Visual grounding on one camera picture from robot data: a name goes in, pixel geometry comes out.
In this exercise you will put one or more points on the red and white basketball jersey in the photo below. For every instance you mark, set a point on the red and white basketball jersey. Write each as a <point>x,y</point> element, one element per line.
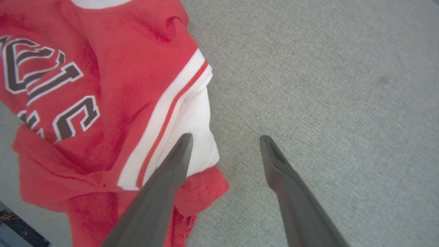
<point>113,103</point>

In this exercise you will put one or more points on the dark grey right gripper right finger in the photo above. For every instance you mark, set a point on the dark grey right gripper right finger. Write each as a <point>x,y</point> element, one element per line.
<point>298,206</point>

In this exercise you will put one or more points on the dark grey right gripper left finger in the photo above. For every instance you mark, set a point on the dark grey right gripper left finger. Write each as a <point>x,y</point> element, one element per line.
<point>154,206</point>

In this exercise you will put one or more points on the grey fabric sofa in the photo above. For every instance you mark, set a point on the grey fabric sofa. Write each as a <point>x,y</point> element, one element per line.
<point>325,85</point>

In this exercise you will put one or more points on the black robot base unit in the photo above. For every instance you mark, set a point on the black robot base unit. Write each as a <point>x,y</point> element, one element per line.
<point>20,231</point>

